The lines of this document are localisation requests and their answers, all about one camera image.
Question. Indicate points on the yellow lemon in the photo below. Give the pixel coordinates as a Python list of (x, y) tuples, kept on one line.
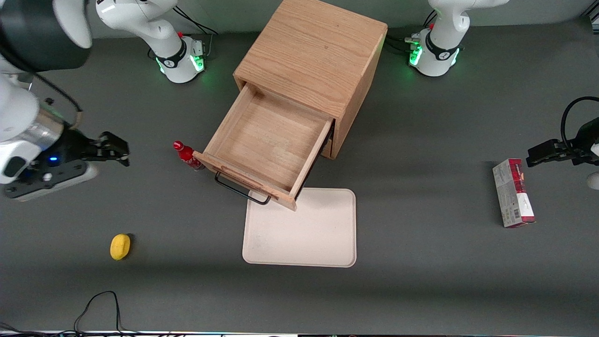
[(120, 246)]

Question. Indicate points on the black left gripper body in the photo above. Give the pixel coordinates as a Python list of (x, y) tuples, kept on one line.
[(585, 140)]

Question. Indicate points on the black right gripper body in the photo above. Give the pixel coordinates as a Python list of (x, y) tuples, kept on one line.
[(74, 146)]

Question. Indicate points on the red and grey carton box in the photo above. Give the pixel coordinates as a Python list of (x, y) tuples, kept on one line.
[(512, 196)]

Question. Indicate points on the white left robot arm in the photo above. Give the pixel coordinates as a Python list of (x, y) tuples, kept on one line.
[(442, 42)]

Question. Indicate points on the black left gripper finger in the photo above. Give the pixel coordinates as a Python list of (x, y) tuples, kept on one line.
[(545, 146), (543, 159)]

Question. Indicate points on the wooden drawer cabinet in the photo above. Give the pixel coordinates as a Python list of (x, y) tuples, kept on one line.
[(313, 47)]

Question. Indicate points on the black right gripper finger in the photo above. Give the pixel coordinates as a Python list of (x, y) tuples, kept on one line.
[(114, 142), (114, 158)]

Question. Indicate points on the cream rectangular tray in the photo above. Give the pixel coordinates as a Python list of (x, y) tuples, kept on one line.
[(318, 234)]

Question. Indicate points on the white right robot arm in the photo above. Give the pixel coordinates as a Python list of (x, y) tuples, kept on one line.
[(140, 18)]

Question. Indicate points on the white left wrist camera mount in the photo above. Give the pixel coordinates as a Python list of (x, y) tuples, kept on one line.
[(594, 181)]

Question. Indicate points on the red soda bottle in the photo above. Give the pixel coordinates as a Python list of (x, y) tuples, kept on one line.
[(186, 153)]

